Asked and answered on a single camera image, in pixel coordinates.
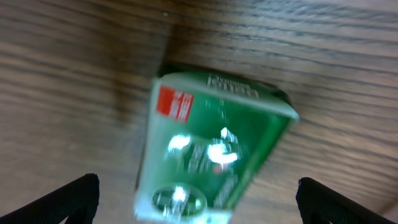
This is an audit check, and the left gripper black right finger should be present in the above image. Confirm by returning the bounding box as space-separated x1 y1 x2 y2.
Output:
295 177 395 224

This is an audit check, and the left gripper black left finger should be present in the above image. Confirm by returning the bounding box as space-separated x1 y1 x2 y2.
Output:
1 173 100 224

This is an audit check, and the green soap bar package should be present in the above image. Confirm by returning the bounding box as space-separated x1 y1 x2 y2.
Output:
134 63 299 223

